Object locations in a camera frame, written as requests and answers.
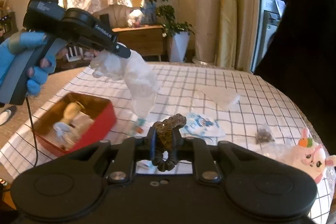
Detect brown hair scrunchie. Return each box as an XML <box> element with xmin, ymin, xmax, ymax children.
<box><xmin>151</xmin><ymin>114</ymin><xmax>186</xmax><ymax>172</ymax></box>

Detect clear plastic bag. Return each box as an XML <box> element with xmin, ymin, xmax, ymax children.
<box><xmin>89</xmin><ymin>50</ymin><xmax>160</xmax><ymax>120</ymax></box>

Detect blue white printed pouch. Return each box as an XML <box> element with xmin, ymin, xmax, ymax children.
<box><xmin>179</xmin><ymin>112</ymin><xmax>226</xmax><ymax>140</ymax></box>

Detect red metal tin box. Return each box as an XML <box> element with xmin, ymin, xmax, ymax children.
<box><xmin>34</xmin><ymin>92</ymin><xmax>117</xmax><ymax>157</ymax></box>

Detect small bag dried flowers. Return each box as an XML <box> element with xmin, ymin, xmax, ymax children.
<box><xmin>255</xmin><ymin>124</ymin><xmax>274</xmax><ymax>144</ymax></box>

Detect white tissue sheet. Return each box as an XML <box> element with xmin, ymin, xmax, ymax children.
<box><xmin>197</xmin><ymin>85</ymin><xmax>240</xmax><ymax>111</ymax></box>

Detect white cloth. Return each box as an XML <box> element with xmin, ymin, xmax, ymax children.
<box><xmin>53</xmin><ymin>112</ymin><xmax>94</xmax><ymax>151</ymax></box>

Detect blue gloved left hand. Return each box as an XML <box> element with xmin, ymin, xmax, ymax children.
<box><xmin>1</xmin><ymin>32</ymin><xmax>68</xmax><ymax>96</ymax></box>

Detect wooden sideboard cabinet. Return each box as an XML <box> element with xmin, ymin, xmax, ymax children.
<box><xmin>112</xmin><ymin>25</ymin><xmax>165</xmax><ymax>61</ymax></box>

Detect checkered white tablecloth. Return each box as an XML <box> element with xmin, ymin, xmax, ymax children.
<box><xmin>1</xmin><ymin>63</ymin><xmax>309</xmax><ymax>182</ymax></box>

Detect pink plush bunny toy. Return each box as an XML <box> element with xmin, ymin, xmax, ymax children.
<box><xmin>292</xmin><ymin>127</ymin><xmax>335</xmax><ymax>184</ymax></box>

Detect yellow curtain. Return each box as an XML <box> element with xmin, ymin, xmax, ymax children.
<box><xmin>215</xmin><ymin>0</ymin><xmax>261</xmax><ymax>72</ymax></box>

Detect black cloth covered stand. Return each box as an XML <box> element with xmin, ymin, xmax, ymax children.
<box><xmin>255</xmin><ymin>0</ymin><xmax>335</xmax><ymax>151</ymax></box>

